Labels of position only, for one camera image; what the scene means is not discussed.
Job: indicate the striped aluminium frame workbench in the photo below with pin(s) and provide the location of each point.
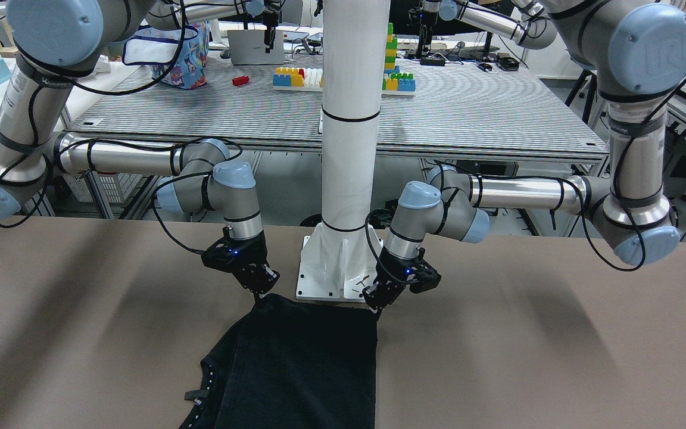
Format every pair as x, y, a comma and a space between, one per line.
629, 207

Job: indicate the colourful fabric bag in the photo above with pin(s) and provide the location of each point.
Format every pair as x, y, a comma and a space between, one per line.
155, 48

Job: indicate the stacked colourful block tower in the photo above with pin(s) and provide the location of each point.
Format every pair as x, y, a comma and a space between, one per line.
395, 81

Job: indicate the white plastic basket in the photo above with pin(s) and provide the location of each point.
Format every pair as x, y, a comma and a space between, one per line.
118, 187

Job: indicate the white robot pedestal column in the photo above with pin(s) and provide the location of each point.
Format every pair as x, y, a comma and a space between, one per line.
338, 260

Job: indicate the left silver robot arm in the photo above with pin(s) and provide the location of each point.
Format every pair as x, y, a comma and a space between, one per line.
638, 52

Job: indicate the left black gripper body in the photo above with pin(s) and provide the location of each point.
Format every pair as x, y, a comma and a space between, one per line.
391, 273

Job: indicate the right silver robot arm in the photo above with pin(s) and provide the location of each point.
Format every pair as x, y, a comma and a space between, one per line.
59, 42

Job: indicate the silver laptop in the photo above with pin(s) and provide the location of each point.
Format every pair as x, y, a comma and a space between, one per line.
250, 47

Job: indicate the black t-shirt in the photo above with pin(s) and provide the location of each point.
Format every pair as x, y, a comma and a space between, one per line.
290, 365

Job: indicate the toy blocks on white tray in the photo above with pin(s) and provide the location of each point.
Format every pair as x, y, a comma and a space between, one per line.
298, 79

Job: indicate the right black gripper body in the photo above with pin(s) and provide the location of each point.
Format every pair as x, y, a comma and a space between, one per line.
252, 267

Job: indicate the red toy block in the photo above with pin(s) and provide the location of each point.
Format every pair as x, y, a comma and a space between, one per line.
240, 80

